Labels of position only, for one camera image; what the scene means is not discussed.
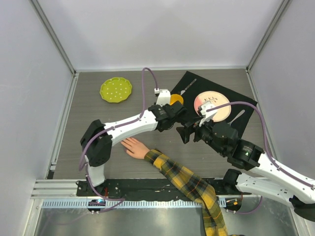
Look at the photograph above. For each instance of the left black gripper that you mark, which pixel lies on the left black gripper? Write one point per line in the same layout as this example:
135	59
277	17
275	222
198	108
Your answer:
164	106

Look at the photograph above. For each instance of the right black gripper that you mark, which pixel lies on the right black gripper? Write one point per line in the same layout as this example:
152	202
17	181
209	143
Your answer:
189	128

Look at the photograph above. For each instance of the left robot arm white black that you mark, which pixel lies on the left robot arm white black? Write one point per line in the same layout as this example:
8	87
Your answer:
99	138

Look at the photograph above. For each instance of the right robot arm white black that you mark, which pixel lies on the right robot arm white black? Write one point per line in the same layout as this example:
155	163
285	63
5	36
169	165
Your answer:
281	183

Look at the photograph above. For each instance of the yellow plaid sleeve forearm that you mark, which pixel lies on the yellow plaid sleeve forearm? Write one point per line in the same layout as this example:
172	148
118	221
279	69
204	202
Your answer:
194	188

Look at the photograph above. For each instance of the mannequin hand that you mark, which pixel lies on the mannequin hand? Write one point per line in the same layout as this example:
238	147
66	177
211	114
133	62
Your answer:
135	148

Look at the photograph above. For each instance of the yellow cup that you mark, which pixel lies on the yellow cup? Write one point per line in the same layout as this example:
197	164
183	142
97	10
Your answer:
176	98

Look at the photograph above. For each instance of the black placemat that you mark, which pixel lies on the black placemat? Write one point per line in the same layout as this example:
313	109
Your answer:
203	85

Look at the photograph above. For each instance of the silver fork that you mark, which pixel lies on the silver fork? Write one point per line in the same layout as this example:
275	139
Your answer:
237	116

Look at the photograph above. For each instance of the green dotted plate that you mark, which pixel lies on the green dotted plate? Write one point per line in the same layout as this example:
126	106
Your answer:
115	90

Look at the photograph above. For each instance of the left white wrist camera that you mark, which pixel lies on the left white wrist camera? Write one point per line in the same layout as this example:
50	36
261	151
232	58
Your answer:
163	96

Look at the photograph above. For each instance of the silver dark-handled knife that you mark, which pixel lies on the silver dark-handled knife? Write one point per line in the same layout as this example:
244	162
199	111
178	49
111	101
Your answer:
183	91

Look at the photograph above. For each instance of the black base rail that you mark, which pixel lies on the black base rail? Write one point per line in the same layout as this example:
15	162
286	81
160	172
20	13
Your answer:
147	189

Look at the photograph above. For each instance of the white slotted cable duct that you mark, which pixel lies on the white slotted cable duct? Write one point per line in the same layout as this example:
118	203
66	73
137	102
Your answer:
94	204

